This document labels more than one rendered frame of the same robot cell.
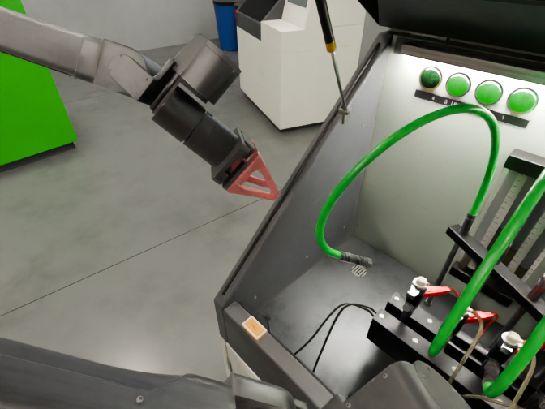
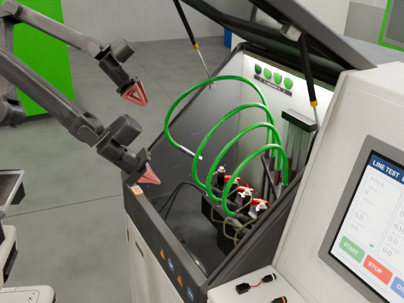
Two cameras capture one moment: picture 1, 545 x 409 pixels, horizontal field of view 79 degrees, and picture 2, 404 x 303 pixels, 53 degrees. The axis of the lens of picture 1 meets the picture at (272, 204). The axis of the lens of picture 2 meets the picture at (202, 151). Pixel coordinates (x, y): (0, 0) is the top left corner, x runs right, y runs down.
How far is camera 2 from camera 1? 0.97 m
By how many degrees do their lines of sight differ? 16
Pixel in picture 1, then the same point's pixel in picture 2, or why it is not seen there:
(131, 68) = (94, 46)
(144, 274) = (98, 213)
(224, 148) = (123, 80)
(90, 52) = (82, 39)
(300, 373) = (151, 210)
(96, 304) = (57, 226)
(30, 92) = (49, 65)
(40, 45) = (66, 35)
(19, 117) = not seen: hidden behind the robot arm
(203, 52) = (120, 42)
